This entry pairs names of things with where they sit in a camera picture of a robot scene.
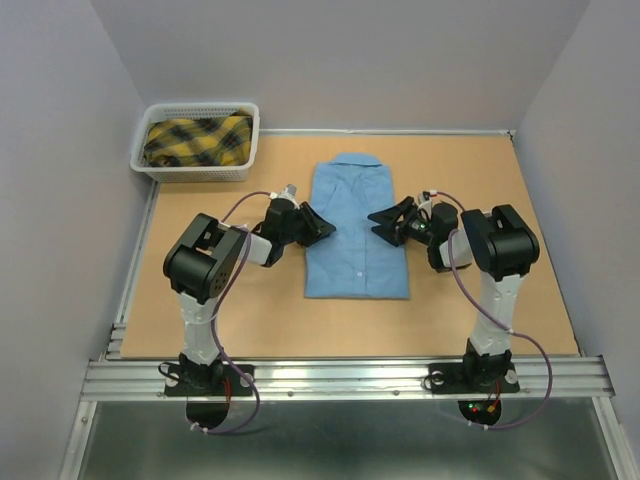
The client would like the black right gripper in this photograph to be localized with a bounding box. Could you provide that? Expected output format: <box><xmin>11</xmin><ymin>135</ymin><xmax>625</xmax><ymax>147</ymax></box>
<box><xmin>368</xmin><ymin>195</ymin><xmax>437</xmax><ymax>246</ymax></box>

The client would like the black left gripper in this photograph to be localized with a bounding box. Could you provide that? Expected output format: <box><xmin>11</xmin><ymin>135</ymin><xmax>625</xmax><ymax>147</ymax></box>
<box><xmin>280</xmin><ymin>202</ymin><xmax>335</xmax><ymax>248</ymax></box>

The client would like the aluminium mounting rail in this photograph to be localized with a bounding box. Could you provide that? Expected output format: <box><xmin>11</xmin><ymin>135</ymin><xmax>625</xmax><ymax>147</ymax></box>
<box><xmin>80</xmin><ymin>356</ymin><xmax>615</xmax><ymax>402</ymax></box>

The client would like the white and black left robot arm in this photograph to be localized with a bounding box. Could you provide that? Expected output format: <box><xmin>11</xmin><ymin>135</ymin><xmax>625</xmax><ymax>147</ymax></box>
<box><xmin>158</xmin><ymin>197</ymin><xmax>337</xmax><ymax>397</ymax></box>

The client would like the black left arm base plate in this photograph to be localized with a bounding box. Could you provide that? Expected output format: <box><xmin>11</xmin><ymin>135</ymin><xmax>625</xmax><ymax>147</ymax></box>
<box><xmin>158</xmin><ymin>362</ymin><xmax>253</xmax><ymax>432</ymax></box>

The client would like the yellow plaid shirt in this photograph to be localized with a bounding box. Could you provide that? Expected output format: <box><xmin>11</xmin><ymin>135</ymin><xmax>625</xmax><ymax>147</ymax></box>
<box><xmin>142</xmin><ymin>110</ymin><xmax>253</xmax><ymax>168</ymax></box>

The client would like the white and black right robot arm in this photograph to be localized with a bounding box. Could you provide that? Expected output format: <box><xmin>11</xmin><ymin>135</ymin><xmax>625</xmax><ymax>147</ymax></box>
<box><xmin>368</xmin><ymin>191</ymin><xmax>540</xmax><ymax>395</ymax></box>

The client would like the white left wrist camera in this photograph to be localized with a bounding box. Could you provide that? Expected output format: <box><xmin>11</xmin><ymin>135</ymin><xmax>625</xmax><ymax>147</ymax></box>
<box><xmin>270</xmin><ymin>184</ymin><xmax>297</xmax><ymax>203</ymax></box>

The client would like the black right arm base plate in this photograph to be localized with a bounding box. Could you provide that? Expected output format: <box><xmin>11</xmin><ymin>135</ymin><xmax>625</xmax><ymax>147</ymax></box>
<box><xmin>424</xmin><ymin>357</ymin><xmax>520</xmax><ymax>427</ymax></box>

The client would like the white plastic basket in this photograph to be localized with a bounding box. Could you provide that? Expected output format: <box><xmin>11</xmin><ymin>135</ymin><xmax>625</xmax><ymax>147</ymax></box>
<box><xmin>130</xmin><ymin>102</ymin><xmax>260</xmax><ymax>183</ymax></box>

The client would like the light blue long sleeve shirt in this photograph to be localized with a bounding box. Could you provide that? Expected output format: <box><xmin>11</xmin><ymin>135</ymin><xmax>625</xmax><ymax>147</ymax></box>
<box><xmin>304</xmin><ymin>153</ymin><xmax>410</xmax><ymax>300</ymax></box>

